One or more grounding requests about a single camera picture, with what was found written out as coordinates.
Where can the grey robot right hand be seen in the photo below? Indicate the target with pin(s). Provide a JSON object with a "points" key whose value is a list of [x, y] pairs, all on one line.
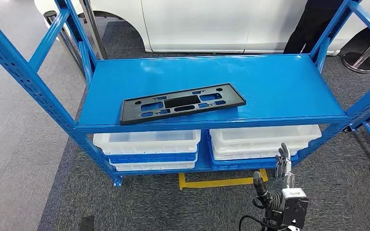
{"points": [[284, 172]]}

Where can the black plastic plate bracket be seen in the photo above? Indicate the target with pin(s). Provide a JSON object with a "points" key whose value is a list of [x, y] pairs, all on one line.
{"points": [[130, 114]]}

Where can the blue steel shelf rack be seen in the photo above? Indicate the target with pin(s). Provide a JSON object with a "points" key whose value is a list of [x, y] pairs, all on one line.
{"points": [[204, 73]]}

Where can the person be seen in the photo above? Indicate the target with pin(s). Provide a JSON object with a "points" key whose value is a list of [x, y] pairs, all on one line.
{"points": [[312, 25]]}

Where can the white car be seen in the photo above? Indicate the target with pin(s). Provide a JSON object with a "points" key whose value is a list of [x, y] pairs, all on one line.
{"points": [[204, 25]]}

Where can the grey metal pole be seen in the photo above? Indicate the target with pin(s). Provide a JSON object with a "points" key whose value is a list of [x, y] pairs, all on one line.
{"points": [[92, 25]]}

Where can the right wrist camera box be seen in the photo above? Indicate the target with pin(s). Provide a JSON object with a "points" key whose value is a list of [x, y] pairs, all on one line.
{"points": [[295, 207]]}

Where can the chrome stanchion post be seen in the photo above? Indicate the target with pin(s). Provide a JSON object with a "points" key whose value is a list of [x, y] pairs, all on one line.
{"points": [[359, 62], [49, 16]]}

